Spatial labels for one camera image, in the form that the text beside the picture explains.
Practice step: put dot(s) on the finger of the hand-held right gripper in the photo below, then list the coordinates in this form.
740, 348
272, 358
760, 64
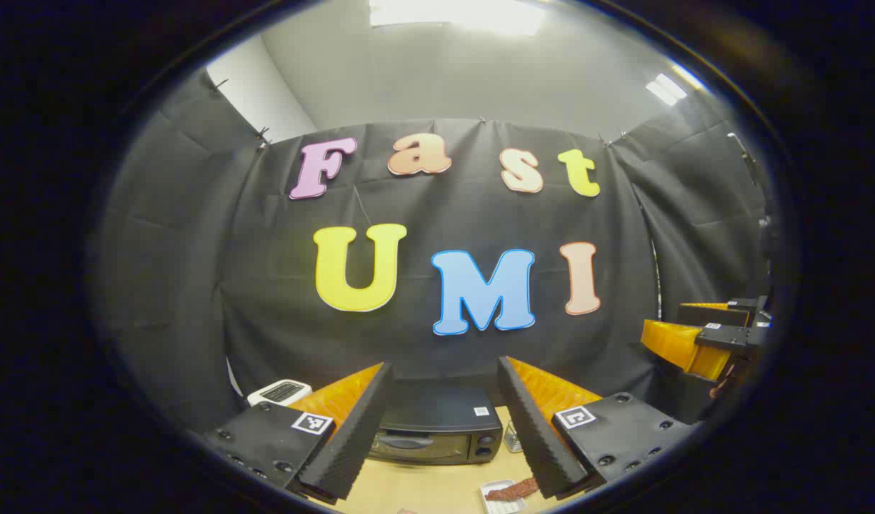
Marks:
716, 314
683, 346

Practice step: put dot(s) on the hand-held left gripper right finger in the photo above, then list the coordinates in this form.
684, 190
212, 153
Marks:
537, 435

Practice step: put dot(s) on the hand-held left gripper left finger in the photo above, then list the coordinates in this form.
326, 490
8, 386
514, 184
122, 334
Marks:
351, 442

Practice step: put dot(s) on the red meat slice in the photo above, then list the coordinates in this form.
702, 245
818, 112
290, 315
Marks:
512, 490

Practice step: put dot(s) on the black electric oven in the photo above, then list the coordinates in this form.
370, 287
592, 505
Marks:
437, 414

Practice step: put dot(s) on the small white dish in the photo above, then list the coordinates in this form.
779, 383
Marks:
498, 504

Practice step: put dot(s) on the white toaster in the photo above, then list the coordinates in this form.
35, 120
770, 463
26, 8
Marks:
280, 391

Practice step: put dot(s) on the black backdrop cloth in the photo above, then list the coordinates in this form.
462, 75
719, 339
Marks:
423, 343

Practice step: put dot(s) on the small ceiling light panel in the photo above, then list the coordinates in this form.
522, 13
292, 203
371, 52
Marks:
669, 87

